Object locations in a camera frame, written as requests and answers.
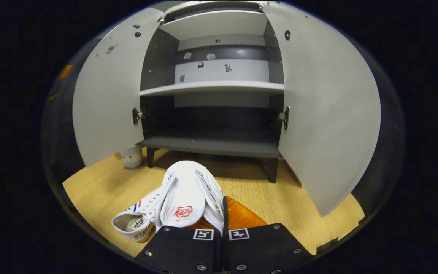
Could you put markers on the grey shoe cabinet door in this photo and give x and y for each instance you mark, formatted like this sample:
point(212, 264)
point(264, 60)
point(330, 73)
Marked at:
point(325, 114)
point(108, 95)

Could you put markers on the white plush toy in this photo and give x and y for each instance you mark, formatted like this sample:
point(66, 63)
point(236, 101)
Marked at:
point(131, 158)

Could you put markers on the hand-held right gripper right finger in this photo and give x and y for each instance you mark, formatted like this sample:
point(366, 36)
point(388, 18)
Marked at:
point(261, 247)

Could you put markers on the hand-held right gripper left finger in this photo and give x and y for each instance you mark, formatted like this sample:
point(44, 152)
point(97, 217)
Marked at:
point(181, 247)

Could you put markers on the white canvas shoe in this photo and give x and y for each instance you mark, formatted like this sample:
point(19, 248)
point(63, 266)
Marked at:
point(135, 224)
point(184, 190)

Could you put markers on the black backdrop cloth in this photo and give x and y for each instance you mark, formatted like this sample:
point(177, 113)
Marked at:
point(61, 125)

